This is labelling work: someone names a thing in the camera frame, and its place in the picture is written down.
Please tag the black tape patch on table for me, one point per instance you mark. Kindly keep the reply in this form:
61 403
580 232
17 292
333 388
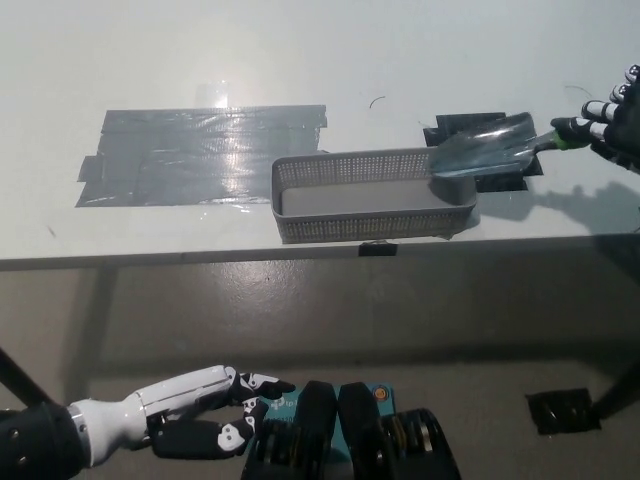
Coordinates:
460 125

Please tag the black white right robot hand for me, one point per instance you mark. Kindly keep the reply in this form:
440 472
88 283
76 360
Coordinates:
620 130

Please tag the small black tape strip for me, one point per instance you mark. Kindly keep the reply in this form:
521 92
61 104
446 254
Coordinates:
377 249

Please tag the black teal robot torso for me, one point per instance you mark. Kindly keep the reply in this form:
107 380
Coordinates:
360 430

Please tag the grey perforated plastic basket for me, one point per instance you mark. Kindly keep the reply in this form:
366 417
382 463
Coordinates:
360 200

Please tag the large grey duct tape patch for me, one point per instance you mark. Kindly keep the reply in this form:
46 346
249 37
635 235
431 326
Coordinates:
190 160

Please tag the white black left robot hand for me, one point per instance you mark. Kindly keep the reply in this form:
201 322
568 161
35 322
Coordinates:
150 405

